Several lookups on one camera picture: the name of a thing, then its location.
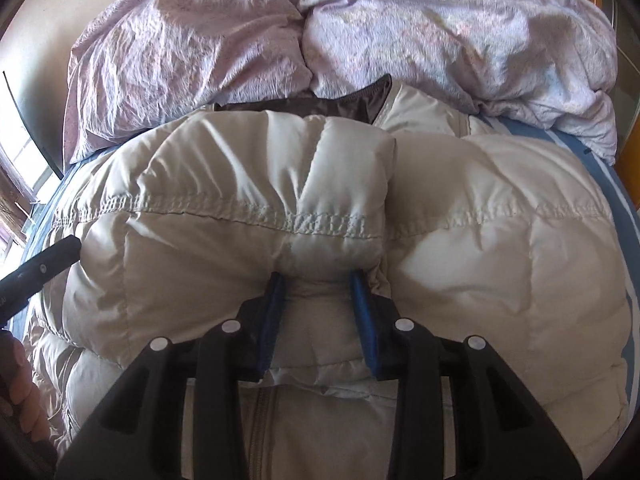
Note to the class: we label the pink floral pillow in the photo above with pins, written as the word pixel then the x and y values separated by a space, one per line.
pixel 175 60

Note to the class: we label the pink floral duvet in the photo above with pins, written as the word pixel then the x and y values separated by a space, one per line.
pixel 425 25

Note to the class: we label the blue striped bed sheet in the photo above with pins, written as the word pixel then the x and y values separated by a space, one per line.
pixel 575 140

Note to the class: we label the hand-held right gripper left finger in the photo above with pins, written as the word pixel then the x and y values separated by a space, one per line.
pixel 269 320

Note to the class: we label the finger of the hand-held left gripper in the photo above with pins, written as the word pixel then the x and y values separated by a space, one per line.
pixel 45 270

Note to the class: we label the wooden wardrobe with glass door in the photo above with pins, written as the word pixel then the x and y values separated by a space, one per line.
pixel 607 0

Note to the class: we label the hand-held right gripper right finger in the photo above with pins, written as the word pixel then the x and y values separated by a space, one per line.
pixel 365 320

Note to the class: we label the white puffer jacket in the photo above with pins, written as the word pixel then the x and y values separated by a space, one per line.
pixel 225 160

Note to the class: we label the person's left hand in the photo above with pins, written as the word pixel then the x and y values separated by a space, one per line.
pixel 25 395

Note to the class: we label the window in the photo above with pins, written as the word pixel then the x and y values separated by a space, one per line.
pixel 20 180

